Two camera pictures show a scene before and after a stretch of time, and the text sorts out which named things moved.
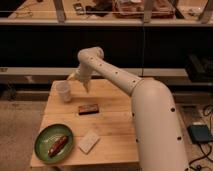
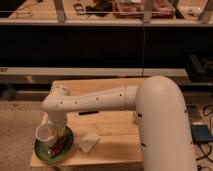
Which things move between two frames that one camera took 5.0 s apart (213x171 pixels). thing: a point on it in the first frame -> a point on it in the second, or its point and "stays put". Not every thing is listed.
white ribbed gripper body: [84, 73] -> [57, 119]
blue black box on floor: [199, 133] stays put
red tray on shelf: [134, 9] stays put
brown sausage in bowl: [59, 143] stays put
